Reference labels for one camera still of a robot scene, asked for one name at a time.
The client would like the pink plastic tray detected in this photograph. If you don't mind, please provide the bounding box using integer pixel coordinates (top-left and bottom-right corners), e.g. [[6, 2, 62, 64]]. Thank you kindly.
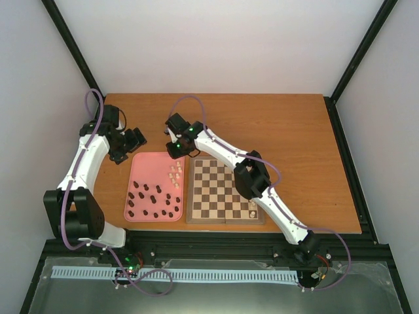
[[124, 152, 186, 222]]

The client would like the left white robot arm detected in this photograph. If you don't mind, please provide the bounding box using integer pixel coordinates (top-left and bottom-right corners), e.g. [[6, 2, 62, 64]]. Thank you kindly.
[[43, 105, 147, 264]]

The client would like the black aluminium frame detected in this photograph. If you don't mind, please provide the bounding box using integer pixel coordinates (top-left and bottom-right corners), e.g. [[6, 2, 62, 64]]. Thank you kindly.
[[19, 0, 419, 314]]

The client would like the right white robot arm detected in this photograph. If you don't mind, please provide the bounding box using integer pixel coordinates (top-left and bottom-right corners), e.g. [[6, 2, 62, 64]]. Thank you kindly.
[[165, 113, 319, 264]]

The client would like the light blue cable duct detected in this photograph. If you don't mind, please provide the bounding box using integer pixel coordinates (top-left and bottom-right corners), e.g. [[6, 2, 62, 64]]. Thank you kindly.
[[50, 266, 299, 285]]

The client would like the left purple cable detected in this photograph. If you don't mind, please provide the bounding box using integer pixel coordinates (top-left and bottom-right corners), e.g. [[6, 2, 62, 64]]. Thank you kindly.
[[60, 88, 174, 296]]

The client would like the transparent plastic sheet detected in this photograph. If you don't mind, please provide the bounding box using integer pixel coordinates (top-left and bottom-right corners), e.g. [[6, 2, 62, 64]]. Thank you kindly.
[[22, 258, 402, 313]]

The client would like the wooden chess board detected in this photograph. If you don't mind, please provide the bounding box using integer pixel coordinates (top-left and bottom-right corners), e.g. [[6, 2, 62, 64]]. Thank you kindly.
[[186, 156, 265, 224]]

